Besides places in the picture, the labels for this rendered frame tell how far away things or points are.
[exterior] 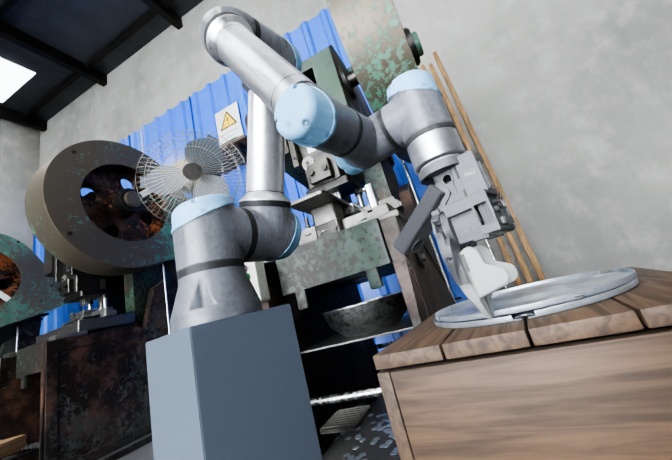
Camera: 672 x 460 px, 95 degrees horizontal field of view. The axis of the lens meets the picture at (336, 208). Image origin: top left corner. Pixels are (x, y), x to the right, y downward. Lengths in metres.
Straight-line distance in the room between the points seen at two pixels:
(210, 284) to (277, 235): 0.18
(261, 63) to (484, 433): 0.56
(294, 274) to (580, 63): 2.33
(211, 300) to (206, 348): 0.08
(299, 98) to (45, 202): 1.78
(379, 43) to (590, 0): 2.14
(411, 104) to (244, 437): 0.52
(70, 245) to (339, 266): 1.46
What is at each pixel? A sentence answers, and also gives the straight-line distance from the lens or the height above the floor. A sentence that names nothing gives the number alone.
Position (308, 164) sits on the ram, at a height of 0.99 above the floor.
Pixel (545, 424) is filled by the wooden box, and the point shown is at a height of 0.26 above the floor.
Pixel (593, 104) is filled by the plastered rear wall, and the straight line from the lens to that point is 2.64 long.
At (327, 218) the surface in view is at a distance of 1.10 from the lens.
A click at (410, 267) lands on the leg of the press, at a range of 0.87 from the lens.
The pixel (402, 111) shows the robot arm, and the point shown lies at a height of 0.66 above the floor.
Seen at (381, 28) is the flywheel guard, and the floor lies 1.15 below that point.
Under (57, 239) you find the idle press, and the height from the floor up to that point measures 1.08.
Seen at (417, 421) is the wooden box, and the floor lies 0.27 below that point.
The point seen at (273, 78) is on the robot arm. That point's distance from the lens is 0.50.
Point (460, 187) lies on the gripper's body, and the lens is 0.45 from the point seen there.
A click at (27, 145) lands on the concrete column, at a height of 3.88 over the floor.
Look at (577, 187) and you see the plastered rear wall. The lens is 2.44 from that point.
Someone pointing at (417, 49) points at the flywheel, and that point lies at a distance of 1.43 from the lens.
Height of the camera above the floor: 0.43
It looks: 17 degrees up
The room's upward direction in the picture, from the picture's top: 15 degrees counter-clockwise
